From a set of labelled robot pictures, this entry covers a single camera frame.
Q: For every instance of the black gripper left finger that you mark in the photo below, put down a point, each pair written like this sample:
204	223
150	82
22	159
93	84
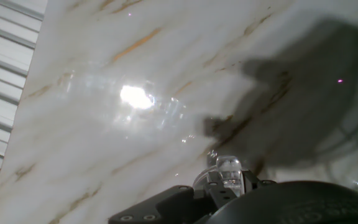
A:
172	208

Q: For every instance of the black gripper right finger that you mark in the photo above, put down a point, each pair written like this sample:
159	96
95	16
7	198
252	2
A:
253	182

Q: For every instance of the clear glass mug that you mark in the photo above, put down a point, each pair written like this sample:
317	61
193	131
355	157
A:
228	172

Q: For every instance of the marble pattern board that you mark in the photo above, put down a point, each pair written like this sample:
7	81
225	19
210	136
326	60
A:
120	124

